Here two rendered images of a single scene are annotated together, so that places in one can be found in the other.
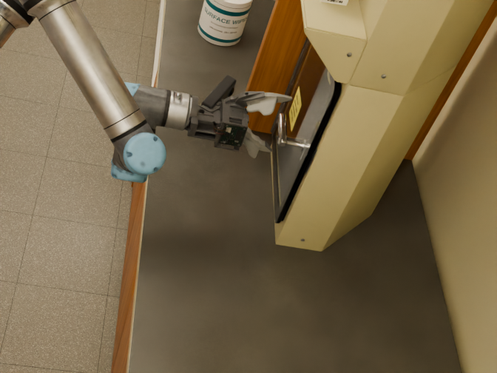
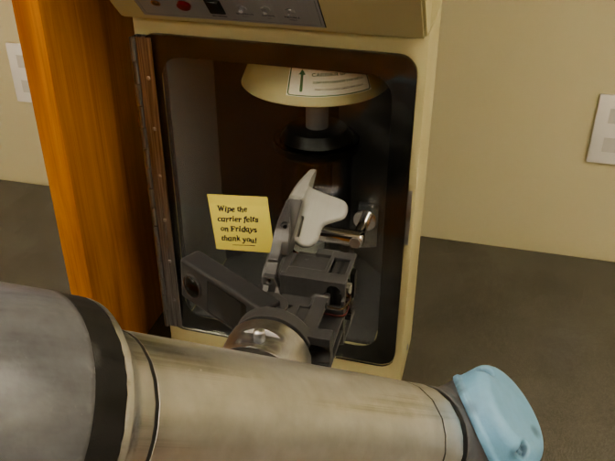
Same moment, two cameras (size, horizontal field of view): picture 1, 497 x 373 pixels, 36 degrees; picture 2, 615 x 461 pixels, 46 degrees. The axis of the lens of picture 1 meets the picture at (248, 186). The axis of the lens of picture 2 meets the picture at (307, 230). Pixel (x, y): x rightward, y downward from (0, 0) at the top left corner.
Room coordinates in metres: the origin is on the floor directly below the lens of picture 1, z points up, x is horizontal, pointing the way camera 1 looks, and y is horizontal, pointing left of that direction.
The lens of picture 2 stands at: (0.90, 0.57, 1.61)
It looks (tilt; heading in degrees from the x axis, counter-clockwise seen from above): 31 degrees down; 301
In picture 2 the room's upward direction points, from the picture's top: straight up
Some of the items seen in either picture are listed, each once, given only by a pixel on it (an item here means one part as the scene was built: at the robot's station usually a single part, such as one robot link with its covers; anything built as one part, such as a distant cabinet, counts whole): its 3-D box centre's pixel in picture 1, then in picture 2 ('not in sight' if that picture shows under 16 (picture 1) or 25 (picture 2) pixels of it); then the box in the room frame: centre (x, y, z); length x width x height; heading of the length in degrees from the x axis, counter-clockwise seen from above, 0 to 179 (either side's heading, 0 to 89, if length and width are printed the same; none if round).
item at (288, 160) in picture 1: (300, 115); (275, 212); (1.32, -0.05, 1.19); 0.30 x 0.01 x 0.40; 15
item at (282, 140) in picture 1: (290, 132); (329, 226); (1.24, -0.04, 1.20); 0.10 x 0.05 x 0.03; 15
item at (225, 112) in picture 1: (217, 120); (298, 309); (1.19, 0.11, 1.20); 0.12 x 0.09 x 0.08; 106
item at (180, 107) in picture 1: (179, 109); (264, 361); (1.18, 0.19, 1.20); 0.08 x 0.05 x 0.08; 16
